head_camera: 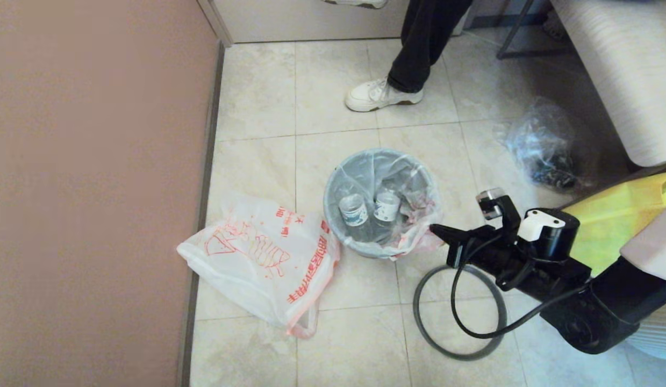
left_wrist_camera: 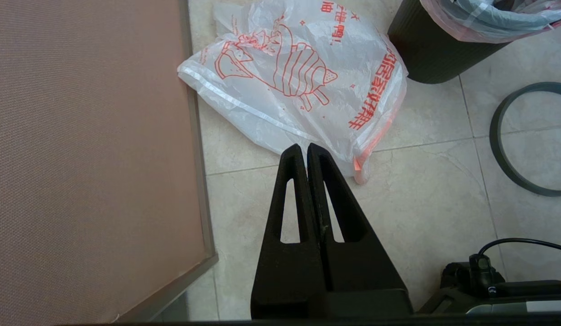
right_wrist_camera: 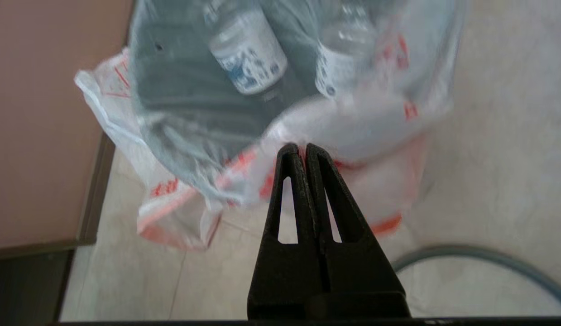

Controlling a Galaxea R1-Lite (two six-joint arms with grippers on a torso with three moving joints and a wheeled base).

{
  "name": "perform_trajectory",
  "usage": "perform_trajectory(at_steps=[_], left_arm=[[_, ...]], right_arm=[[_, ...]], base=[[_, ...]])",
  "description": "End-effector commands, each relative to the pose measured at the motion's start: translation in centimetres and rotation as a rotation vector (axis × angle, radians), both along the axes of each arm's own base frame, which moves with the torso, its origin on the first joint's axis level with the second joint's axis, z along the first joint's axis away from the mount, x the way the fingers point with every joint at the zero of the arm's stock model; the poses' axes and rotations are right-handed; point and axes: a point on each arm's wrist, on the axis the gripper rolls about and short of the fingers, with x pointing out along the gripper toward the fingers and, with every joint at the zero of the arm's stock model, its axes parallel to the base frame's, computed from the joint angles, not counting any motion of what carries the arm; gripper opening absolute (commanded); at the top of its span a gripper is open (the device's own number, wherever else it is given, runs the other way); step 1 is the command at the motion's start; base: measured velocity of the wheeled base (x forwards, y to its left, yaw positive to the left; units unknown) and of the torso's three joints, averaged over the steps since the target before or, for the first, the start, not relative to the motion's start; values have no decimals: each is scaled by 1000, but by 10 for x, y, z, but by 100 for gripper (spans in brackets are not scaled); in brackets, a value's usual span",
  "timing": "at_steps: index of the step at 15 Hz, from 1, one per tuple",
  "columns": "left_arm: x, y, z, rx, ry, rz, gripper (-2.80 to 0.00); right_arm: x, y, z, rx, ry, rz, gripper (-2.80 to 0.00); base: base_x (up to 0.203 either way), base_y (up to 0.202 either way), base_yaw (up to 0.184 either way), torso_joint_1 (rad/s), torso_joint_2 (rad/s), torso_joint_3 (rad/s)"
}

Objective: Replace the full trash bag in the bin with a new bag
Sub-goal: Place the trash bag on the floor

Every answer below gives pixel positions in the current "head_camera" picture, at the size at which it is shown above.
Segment white liner bag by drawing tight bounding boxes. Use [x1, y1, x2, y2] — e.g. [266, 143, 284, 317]
[323, 149, 446, 261]

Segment yellow plastic bag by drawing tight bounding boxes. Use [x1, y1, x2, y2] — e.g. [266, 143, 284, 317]
[564, 171, 666, 277]

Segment black round trash bin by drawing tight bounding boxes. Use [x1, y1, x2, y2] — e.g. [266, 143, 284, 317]
[324, 149, 443, 260]

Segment clear plastic bag with rubbish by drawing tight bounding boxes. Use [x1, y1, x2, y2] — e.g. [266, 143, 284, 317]
[497, 97, 597, 191]

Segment flat white red-print plastic bag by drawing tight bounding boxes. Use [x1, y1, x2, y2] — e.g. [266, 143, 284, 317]
[176, 195, 341, 339]

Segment clear plastic water bottle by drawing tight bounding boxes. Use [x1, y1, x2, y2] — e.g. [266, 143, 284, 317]
[338, 192, 374, 242]
[373, 185, 402, 226]

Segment white sneaker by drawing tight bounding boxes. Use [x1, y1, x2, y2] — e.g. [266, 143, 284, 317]
[345, 77, 424, 112]
[325, 0, 388, 9]

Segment round striped grey stool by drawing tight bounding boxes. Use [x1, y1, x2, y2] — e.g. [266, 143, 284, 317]
[626, 306, 666, 362]

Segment person's leg dark trousers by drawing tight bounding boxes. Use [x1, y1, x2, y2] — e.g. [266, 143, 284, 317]
[388, 0, 473, 93]

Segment grey metal furniture leg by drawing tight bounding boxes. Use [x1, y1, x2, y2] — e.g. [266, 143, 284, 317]
[497, 0, 575, 59]

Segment beige striped sofa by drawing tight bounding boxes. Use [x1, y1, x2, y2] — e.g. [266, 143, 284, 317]
[550, 0, 666, 167]

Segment small right wrist camera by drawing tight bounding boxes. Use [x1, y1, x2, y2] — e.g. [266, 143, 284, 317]
[475, 188, 521, 237]

